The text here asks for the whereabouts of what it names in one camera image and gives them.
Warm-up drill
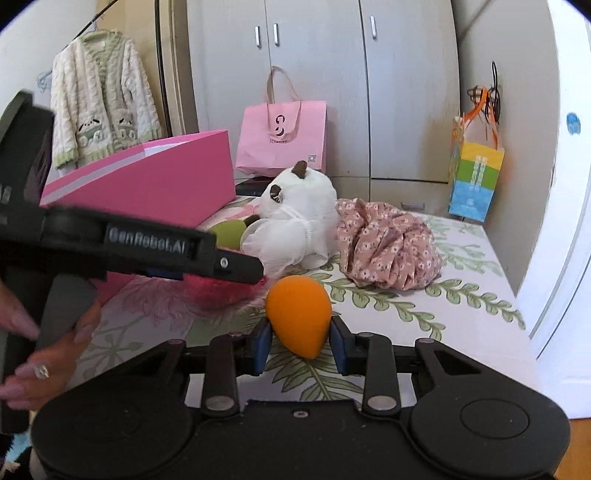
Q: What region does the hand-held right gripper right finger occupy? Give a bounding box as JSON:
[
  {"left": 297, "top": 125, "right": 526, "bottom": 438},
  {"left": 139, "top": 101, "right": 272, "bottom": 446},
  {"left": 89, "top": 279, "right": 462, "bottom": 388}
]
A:
[{"left": 329, "top": 316, "right": 492, "bottom": 416}]

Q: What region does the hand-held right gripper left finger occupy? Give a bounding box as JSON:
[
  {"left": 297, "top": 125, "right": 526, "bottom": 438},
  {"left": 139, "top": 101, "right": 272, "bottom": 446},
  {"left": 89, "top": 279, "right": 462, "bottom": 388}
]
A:
[{"left": 108, "top": 318, "right": 274, "bottom": 418}]

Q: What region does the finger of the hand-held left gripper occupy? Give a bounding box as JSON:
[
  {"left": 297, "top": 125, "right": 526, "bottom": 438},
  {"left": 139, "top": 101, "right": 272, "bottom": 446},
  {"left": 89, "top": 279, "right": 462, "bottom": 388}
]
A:
[
  {"left": 108, "top": 269, "right": 186, "bottom": 283},
  {"left": 210, "top": 251, "right": 266, "bottom": 285}
]

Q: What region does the pink fuzzy plush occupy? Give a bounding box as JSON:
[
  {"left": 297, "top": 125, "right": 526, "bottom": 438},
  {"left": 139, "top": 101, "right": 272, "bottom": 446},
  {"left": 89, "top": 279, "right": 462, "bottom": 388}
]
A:
[{"left": 185, "top": 271, "right": 269, "bottom": 320}]

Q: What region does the orange makeup sponge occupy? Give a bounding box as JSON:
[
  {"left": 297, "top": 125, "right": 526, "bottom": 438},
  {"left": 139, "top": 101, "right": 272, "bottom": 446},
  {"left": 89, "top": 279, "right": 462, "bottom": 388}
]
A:
[{"left": 265, "top": 275, "right": 332, "bottom": 360}]

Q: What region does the pink cardboard box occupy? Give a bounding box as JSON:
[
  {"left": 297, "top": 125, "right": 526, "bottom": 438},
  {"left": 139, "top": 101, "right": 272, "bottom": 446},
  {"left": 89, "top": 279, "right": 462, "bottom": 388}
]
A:
[{"left": 39, "top": 130, "right": 237, "bottom": 305}]

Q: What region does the person's left hand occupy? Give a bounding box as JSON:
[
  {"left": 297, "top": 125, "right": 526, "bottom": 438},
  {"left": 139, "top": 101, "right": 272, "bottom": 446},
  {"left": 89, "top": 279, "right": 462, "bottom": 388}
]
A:
[{"left": 0, "top": 282, "right": 103, "bottom": 412}]

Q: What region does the green plush item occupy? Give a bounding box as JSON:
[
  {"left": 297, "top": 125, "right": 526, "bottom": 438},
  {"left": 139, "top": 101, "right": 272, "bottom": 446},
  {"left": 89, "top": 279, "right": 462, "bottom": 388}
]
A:
[{"left": 210, "top": 217, "right": 262, "bottom": 253}]

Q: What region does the black suitcase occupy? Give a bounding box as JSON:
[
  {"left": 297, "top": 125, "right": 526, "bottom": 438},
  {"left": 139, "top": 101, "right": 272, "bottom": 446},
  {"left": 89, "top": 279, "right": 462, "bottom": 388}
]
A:
[{"left": 235, "top": 178, "right": 279, "bottom": 198}]

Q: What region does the white plush animal toy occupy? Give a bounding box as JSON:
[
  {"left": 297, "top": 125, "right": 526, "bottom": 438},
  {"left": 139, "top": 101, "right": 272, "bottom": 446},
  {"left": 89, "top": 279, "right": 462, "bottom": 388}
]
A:
[{"left": 241, "top": 161, "right": 339, "bottom": 278}]

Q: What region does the pink floral fabric cap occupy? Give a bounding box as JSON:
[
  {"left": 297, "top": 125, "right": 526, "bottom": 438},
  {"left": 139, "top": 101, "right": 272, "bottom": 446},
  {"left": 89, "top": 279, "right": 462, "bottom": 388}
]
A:
[{"left": 334, "top": 198, "right": 445, "bottom": 291}]

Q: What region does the floral bedsheet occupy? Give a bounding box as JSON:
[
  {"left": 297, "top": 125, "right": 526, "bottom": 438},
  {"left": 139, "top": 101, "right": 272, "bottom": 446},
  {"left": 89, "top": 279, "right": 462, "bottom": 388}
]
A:
[{"left": 65, "top": 194, "right": 542, "bottom": 409}]

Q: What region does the pink paper shopping bag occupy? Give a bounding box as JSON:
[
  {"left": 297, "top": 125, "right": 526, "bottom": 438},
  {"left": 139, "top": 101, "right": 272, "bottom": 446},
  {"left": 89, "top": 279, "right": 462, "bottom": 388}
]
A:
[{"left": 235, "top": 66, "right": 328, "bottom": 177}]

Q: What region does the white knitted cardigan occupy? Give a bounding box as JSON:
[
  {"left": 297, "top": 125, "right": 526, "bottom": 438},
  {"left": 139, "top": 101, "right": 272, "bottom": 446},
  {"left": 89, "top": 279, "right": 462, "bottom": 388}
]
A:
[{"left": 50, "top": 30, "right": 163, "bottom": 169}]

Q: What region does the colourful striped gift bag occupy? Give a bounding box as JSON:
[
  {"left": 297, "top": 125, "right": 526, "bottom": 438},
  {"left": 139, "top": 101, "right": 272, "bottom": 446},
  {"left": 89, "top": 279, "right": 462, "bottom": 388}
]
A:
[{"left": 447, "top": 87, "right": 505, "bottom": 223}]

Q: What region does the white door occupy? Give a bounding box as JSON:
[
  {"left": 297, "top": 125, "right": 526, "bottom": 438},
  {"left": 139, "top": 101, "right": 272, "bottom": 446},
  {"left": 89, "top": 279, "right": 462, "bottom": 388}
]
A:
[{"left": 514, "top": 0, "right": 591, "bottom": 422}]

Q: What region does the grey wooden wardrobe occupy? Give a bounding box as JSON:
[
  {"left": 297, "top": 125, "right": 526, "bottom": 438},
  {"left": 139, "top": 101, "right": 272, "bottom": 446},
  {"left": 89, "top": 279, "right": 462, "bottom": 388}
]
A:
[{"left": 171, "top": 0, "right": 560, "bottom": 296}]

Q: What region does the black wall hook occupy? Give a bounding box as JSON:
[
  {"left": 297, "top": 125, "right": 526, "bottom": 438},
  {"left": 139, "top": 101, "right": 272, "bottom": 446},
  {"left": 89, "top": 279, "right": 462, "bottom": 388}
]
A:
[{"left": 466, "top": 61, "right": 507, "bottom": 126}]

